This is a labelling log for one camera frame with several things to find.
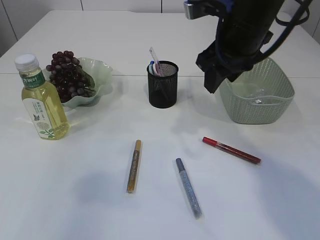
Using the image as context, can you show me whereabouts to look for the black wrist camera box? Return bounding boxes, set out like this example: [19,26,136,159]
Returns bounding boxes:
[183,0,227,20]

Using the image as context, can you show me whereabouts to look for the gold glitter pen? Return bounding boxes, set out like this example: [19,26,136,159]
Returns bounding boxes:
[126,139,142,194]

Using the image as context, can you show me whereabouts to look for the blue safety scissors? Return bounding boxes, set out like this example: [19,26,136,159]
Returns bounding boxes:
[148,60,157,76]

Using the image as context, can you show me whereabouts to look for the green wavy glass plate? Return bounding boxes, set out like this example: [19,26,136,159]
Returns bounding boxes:
[41,56,113,109]

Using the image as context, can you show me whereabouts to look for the green plastic woven basket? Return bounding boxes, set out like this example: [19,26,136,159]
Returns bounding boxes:
[219,57,295,125]

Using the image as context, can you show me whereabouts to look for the purple artificial grape bunch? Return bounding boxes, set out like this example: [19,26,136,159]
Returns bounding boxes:
[45,50,96,103]

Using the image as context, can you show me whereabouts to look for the pink purple safety scissors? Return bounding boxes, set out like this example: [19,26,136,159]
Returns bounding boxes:
[152,63,163,77]

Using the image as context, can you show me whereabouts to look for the clear plastic ruler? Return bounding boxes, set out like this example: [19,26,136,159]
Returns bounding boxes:
[149,47,164,77]

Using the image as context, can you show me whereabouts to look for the clear plastic sheet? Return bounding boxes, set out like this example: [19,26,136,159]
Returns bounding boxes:
[247,88,268,104]

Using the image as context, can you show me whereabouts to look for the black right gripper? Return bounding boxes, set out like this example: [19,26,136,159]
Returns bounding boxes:
[196,31,273,94]

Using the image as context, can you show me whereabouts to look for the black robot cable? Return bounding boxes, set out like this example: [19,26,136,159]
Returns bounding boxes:
[214,0,315,66]

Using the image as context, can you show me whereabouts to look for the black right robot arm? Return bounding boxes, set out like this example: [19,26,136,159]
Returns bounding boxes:
[196,0,284,94]

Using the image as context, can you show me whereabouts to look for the red marker pen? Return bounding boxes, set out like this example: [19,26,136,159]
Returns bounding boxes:
[202,137,261,165]

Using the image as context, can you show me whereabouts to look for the black mesh pen holder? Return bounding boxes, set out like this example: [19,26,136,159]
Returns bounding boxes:
[146,60,179,109]

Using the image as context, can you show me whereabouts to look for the yellow tea drink bottle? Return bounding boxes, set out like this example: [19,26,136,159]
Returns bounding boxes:
[14,53,70,140]

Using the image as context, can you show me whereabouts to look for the silver glitter pen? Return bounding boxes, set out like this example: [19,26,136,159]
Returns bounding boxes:
[175,158,202,219]

